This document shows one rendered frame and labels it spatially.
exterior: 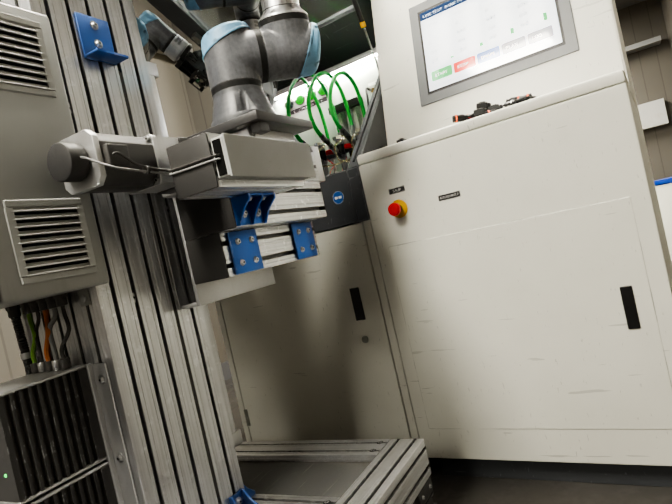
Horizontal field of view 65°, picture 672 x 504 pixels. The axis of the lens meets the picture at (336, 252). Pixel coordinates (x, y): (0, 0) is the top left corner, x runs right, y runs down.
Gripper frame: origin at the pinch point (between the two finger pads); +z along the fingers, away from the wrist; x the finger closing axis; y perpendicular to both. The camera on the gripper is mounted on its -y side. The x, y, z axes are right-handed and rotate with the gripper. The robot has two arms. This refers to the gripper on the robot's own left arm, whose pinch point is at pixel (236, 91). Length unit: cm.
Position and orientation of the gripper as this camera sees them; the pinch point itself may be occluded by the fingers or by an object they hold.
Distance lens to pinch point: 185.6
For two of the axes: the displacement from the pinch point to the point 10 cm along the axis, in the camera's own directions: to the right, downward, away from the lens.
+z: 7.4, 5.5, 3.8
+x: 6.3, -3.6, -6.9
